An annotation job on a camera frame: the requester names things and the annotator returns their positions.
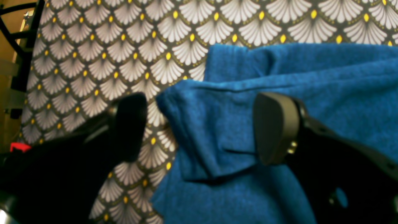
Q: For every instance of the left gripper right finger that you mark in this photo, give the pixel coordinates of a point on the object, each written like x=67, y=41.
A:
x=345, y=182

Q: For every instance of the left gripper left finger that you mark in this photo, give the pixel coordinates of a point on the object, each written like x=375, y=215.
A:
x=57, y=182

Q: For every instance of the fan-patterned tablecloth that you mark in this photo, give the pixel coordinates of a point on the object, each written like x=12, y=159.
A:
x=90, y=52

